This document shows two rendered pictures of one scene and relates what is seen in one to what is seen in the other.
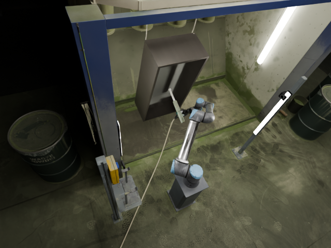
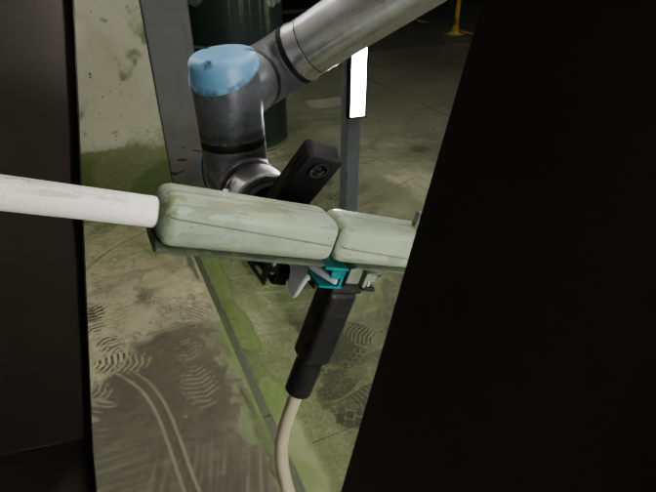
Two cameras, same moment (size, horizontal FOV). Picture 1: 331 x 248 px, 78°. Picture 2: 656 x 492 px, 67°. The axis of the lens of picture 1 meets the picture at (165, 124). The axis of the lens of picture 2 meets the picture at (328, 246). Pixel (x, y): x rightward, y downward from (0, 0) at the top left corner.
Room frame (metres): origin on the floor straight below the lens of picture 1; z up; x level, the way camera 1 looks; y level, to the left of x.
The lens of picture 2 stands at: (1.69, 0.26, 1.10)
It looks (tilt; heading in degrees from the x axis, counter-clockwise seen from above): 32 degrees down; 280
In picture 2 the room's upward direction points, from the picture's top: straight up
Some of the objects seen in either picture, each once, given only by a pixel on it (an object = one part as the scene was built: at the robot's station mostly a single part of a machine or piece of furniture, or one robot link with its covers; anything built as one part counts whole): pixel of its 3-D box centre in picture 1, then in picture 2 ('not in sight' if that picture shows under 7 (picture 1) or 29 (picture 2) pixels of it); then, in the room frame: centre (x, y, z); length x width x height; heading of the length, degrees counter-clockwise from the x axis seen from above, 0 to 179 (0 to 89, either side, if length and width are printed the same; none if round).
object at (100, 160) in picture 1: (111, 198); not in sight; (0.54, 0.36, 0.82); 0.06 x 0.06 x 1.64; 35
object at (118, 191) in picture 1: (125, 193); not in sight; (0.63, 0.24, 0.78); 0.31 x 0.23 x 0.01; 35
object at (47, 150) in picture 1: (50, 149); not in sight; (1.07, 1.35, 0.44); 0.59 x 0.58 x 0.89; 106
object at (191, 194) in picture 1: (185, 189); not in sight; (0.97, -0.42, 0.32); 0.31 x 0.31 x 0.64; 35
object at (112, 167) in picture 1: (112, 170); not in sight; (0.58, 0.31, 1.42); 0.12 x 0.06 x 0.26; 35
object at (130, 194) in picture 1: (127, 186); not in sight; (0.64, 0.23, 0.95); 0.26 x 0.15 x 0.32; 35
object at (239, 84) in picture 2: (200, 103); (230, 96); (1.94, -0.39, 0.91); 0.12 x 0.09 x 0.12; 82
